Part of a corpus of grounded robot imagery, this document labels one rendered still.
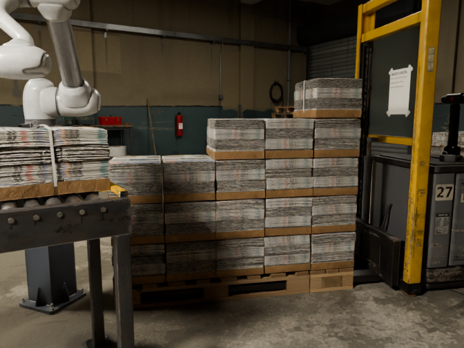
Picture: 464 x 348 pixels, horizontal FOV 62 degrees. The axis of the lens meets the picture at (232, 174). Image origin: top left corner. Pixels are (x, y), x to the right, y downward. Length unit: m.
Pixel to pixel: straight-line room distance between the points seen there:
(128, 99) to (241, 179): 6.94
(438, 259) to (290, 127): 1.21
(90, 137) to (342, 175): 1.51
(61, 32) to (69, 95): 0.35
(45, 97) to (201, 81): 7.55
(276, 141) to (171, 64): 7.32
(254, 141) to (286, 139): 0.19
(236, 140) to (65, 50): 0.96
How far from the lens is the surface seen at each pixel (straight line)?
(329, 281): 2.55
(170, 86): 9.31
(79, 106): 2.26
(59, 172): 1.45
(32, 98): 2.32
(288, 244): 2.36
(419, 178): 2.44
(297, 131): 2.26
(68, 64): 2.13
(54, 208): 1.30
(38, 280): 2.50
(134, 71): 9.06
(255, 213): 2.24
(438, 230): 2.64
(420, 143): 2.41
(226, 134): 2.15
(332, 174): 2.37
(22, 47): 1.49
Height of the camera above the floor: 1.07
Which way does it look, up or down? 8 degrees down
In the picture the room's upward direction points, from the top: straight up
